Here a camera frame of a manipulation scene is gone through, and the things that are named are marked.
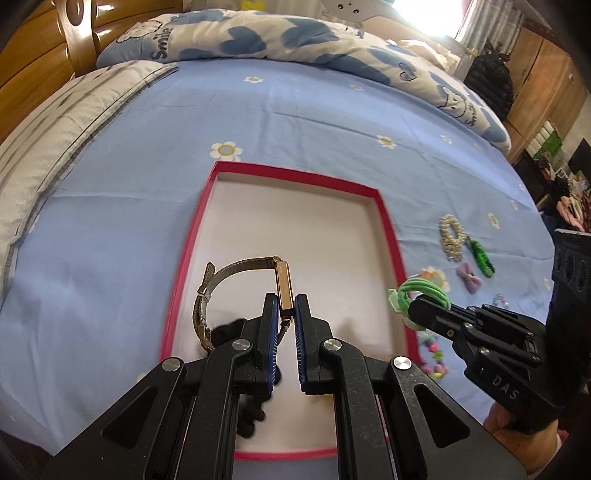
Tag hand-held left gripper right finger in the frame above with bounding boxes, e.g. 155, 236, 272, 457
294, 294, 527, 480

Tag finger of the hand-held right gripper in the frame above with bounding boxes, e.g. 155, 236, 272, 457
407, 296, 549, 367

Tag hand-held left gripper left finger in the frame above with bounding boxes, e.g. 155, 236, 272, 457
44, 292, 282, 480

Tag light green flower hair tie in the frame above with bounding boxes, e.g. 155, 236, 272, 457
387, 277, 452, 330

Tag colourful bead bracelet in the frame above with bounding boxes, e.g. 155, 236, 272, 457
418, 330, 451, 380

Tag gold mesh-band wristwatch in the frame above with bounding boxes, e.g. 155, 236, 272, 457
193, 255, 295, 354

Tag purple bow hair tie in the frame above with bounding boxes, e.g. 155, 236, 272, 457
456, 261, 483, 295

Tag dark green braided hair tie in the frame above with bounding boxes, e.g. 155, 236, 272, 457
464, 236, 497, 278

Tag shallow red cardboard box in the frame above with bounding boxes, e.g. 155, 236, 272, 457
159, 161, 422, 462

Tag person's right hand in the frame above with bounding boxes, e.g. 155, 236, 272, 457
482, 402, 563, 475

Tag black fabric scrunchie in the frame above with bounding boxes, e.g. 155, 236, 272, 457
203, 318, 283, 439

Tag pearl bead scrunchie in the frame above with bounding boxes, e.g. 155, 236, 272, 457
438, 215, 467, 263

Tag pink clothes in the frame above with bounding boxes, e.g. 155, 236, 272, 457
556, 194, 591, 232

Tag green and white boxes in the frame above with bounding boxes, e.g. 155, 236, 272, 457
529, 120, 563, 160

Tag blue floral bed sheet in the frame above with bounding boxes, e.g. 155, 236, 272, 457
0, 58, 557, 480

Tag black puffer jacket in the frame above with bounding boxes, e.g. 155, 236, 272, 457
464, 39, 515, 121

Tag wooden wardrobe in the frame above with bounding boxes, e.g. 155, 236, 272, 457
501, 23, 589, 162

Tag blue heart printed quilt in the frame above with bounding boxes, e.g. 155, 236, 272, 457
95, 8, 512, 155

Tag grey striped pillow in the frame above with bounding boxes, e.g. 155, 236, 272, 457
0, 61, 180, 296

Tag wooden headboard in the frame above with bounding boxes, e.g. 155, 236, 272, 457
0, 0, 134, 144

